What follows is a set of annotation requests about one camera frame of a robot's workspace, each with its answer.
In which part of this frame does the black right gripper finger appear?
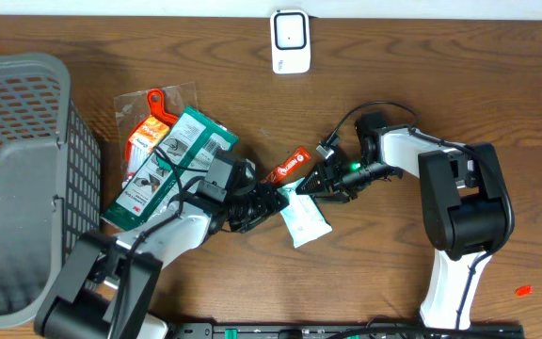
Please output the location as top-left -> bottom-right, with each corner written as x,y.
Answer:
295,169 -> 329,195
315,193 -> 351,203

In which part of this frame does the small red floor marker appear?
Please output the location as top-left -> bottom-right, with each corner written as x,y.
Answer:
515,285 -> 533,297

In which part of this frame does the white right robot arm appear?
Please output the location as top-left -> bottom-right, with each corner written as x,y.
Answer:
295,111 -> 515,330

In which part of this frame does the pale green small packet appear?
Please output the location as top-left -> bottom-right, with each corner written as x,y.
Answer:
279,178 -> 332,248

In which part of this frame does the green packaged item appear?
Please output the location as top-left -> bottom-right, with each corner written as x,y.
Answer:
102,106 -> 239,231

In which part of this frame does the white barcode scanner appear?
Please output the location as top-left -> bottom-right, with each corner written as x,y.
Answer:
270,9 -> 311,74

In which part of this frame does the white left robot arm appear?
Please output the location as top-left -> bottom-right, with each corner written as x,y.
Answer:
34,176 -> 288,339

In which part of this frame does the red snack stick packet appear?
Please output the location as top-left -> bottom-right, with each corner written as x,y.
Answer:
262,147 -> 311,185

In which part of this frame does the red packaged item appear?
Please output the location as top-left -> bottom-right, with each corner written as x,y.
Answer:
114,83 -> 198,186

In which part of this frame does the grey plastic basket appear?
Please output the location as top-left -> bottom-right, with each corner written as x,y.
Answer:
0,53 -> 101,329

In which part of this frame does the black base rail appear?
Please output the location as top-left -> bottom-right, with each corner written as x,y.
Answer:
166,315 -> 526,339

